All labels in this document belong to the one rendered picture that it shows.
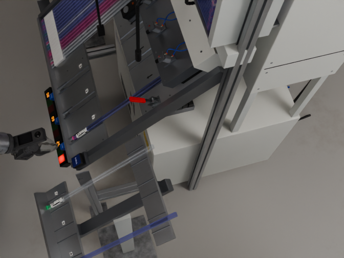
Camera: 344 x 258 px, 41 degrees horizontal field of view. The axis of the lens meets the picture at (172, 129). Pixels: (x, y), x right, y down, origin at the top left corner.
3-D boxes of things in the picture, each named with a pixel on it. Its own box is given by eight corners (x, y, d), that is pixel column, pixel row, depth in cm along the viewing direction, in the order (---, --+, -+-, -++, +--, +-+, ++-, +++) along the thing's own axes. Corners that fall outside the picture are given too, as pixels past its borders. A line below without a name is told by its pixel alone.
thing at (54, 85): (83, 163, 178) (67, 162, 172) (50, 23, 201) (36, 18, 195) (85, 162, 177) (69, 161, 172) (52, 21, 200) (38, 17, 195)
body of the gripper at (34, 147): (25, 142, 174) (-5, 139, 165) (38, 132, 169) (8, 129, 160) (28, 160, 171) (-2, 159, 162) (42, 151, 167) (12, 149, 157)
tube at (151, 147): (49, 209, 166) (47, 209, 165) (48, 206, 166) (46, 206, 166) (154, 148, 142) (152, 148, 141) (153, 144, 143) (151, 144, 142)
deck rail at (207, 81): (84, 168, 177) (71, 167, 172) (83, 163, 178) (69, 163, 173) (231, 75, 139) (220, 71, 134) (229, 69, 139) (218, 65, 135)
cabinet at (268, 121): (150, 193, 244) (152, 155, 186) (119, 79, 268) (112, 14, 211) (265, 163, 254) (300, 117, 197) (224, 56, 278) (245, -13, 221)
